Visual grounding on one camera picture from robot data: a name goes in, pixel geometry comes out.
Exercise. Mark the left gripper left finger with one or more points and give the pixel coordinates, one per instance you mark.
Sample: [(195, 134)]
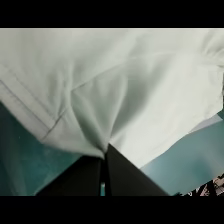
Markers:
[(80, 178)]

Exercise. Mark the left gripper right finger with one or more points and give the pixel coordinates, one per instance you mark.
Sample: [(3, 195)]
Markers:
[(128, 178)]

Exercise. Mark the white T-shirt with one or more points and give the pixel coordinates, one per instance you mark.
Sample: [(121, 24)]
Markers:
[(116, 83)]

